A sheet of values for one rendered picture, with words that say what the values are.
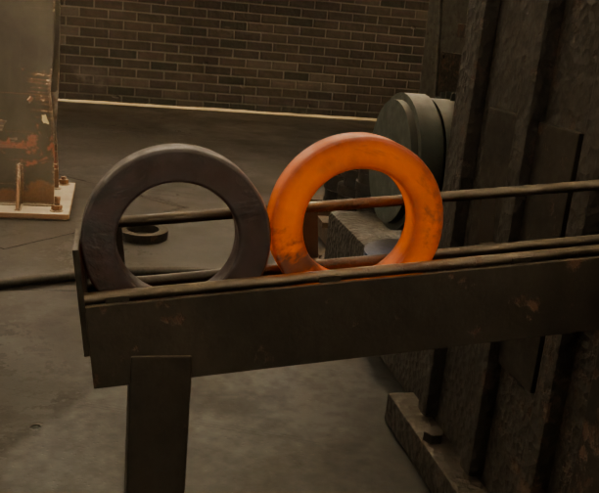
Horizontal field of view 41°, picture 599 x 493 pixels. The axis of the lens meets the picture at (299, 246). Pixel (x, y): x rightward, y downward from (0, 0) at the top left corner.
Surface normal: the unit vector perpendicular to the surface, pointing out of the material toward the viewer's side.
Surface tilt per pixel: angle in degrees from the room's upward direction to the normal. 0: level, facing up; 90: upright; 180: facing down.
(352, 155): 90
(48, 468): 0
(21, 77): 90
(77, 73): 90
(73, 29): 90
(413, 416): 0
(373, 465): 0
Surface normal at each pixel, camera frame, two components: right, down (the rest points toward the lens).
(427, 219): 0.22, 0.29
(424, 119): 0.22, -0.47
